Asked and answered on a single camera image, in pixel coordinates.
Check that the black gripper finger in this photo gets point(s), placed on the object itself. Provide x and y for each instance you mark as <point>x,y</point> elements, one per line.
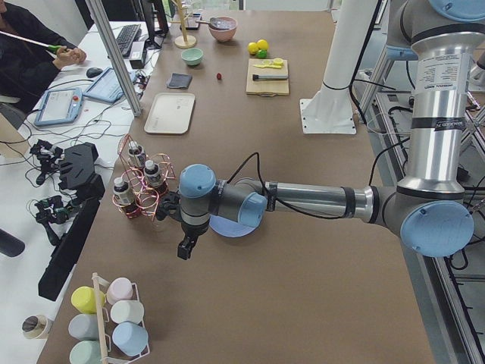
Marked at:
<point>184,249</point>

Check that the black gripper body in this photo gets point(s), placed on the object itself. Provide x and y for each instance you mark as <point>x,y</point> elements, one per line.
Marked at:
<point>190,235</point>

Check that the blue round plate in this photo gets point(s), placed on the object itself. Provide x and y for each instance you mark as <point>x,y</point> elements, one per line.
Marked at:
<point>228,228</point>

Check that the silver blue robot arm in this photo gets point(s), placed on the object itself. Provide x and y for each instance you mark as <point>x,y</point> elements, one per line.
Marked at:
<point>425,209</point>

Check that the dark drink bottle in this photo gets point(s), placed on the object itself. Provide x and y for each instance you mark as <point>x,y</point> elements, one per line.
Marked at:
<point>137,154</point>
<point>124,196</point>
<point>153,176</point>

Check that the pink cup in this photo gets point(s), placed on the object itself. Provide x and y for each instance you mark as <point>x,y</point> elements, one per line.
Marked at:
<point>119,289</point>

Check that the white cup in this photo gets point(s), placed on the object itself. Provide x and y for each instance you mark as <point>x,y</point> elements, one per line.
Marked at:
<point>127,311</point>

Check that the light blue cup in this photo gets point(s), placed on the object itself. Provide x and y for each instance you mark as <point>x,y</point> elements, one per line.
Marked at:
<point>130,338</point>

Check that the yellow cup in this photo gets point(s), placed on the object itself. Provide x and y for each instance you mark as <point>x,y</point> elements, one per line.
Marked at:
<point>83,299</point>

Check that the cream rabbit tray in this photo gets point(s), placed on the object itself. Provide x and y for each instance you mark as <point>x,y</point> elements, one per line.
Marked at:
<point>170,113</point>

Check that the grey cup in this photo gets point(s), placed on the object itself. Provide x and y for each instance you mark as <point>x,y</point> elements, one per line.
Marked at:
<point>84,327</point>

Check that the mint green cup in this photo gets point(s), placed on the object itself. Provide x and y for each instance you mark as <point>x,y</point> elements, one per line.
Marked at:
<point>86,352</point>

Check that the grey folded cloth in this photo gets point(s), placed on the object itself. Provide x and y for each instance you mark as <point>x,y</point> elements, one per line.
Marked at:
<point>179,81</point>

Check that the wooden cutting board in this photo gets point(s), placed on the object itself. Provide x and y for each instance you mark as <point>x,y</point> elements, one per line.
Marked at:
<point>267,88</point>

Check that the steel muddler black cap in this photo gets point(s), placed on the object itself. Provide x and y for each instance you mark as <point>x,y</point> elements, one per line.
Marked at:
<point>268,77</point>

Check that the blue teach pendant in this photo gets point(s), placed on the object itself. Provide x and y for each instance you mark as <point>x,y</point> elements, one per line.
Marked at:
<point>60,106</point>
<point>105,88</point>

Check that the tape roll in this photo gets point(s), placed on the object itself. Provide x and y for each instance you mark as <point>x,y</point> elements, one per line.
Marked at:
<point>36,327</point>

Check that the mint green bowl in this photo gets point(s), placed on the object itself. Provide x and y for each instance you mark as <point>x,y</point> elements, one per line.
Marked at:
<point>192,57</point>

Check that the yellow plastic knife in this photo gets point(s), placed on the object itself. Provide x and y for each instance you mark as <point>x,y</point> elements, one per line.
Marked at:
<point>272,66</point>

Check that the black computer mouse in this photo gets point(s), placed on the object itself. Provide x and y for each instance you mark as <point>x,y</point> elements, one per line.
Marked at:
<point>93,72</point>

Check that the wooden cup tree stand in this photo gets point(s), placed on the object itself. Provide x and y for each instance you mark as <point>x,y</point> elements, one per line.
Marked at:
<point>185,41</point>

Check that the green lime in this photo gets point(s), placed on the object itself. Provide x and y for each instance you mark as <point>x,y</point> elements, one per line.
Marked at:
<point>262,54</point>

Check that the whole yellow lemon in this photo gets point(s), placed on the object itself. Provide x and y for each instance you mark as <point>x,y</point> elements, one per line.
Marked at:
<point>252,48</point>
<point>263,44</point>

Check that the pink bowl with ice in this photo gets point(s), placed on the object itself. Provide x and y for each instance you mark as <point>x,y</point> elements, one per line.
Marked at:
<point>222,29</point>

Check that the black keyboard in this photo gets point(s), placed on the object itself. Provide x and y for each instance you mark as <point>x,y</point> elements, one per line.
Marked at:
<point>127,36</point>

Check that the seated person in black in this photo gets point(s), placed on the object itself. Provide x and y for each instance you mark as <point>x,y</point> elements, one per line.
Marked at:
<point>32,56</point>

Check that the copper wire bottle rack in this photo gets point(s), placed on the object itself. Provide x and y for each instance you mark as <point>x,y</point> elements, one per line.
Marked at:
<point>146,197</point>

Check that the aluminium frame post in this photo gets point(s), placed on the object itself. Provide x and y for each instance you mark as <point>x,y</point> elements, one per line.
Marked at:
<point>100,18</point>

